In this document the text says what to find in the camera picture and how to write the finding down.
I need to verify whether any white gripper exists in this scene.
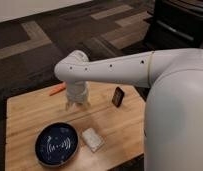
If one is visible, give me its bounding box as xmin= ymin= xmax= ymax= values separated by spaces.
xmin=65 ymin=81 xmax=90 ymax=111

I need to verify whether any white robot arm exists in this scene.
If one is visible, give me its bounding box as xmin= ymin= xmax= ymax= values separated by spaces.
xmin=54 ymin=48 xmax=203 ymax=171

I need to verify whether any orange carrot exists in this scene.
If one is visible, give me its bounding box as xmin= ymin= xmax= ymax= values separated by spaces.
xmin=49 ymin=83 xmax=66 ymax=96

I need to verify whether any white rectangular sponge block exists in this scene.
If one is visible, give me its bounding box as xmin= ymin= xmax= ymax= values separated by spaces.
xmin=82 ymin=128 xmax=104 ymax=152

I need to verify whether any black cabinet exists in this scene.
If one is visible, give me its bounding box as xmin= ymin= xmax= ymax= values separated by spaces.
xmin=143 ymin=0 xmax=203 ymax=50

